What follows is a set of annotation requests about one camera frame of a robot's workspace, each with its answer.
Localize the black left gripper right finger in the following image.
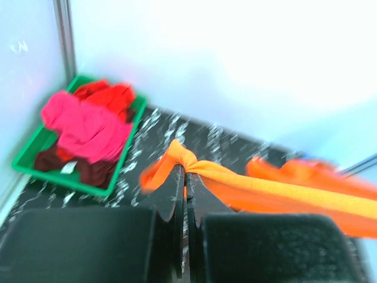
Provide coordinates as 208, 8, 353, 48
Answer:
186, 173, 234, 282

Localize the dark maroon t shirt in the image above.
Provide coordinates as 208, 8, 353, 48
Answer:
34, 143, 117, 189

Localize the pink t shirt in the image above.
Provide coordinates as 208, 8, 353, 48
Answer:
41, 91, 133, 163

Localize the red t shirt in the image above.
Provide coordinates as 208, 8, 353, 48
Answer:
74, 80, 136, 123

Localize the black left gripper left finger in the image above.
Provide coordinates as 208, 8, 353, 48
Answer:
141, 165, 185, 279

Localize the folded blue t shirt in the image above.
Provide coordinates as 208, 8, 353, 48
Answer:
297, 152, 318, 160

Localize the orange t shirt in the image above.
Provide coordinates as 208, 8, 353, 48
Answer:
140, 139, 376, 239

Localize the green plastic bin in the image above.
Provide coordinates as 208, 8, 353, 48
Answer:
12, 75, 147, 197

